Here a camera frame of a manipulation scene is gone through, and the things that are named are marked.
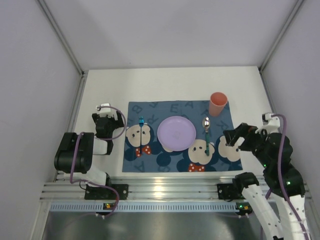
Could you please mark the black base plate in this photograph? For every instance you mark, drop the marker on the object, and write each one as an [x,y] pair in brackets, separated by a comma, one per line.
[228,193]
[100,193]

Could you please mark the aluminium mounting rail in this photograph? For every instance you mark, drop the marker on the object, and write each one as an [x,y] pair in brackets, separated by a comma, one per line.
[144,189]

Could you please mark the right aluminium frame post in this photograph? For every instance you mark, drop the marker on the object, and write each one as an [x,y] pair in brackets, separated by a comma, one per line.
[293,13]

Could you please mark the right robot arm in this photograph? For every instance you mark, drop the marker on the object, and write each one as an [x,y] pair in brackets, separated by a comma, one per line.
[273,150]

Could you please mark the perforated cable duct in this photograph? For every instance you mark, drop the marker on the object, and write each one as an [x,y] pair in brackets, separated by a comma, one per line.
[141,207]

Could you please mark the aluminium frame post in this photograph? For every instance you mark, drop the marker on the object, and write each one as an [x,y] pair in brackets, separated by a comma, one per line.
[293,13]
[59,33]

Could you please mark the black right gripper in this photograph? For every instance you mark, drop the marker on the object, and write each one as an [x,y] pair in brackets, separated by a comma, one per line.
[244,135]

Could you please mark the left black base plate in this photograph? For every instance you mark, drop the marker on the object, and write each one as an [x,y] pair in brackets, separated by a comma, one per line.
[100,193]

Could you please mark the blue metallic fork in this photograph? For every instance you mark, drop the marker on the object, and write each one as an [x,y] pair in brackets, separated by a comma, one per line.
[141,124]

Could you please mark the silver spoon green handle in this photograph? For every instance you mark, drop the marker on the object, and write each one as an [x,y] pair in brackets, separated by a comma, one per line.
[206,125]

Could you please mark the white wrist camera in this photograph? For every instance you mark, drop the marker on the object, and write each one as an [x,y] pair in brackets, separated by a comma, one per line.
[271,123]
[105,110]

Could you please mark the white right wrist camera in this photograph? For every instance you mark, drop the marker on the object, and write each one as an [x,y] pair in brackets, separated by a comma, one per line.
[271,123]

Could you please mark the purple plastic plate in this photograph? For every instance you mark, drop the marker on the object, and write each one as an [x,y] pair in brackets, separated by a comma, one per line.
[176,133]

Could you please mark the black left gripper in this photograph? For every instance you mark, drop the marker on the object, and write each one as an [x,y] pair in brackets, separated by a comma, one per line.
[107,120]

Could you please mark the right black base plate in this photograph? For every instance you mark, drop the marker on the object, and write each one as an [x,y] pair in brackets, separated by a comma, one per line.
[228,193]

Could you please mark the blue cartoon placemat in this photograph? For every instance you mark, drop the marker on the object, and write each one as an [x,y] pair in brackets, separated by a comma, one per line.
[156,159]

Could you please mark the left aluminium frame post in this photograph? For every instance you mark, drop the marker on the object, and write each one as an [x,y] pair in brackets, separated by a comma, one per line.
[59,33]

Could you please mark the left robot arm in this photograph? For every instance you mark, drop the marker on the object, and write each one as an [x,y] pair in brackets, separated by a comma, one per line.
[75,153]

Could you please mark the salmon plastic cup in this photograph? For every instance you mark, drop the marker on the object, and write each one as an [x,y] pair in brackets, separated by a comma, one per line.
[217,102]

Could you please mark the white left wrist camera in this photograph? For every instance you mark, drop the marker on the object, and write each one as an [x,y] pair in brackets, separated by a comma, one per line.
[105,110]

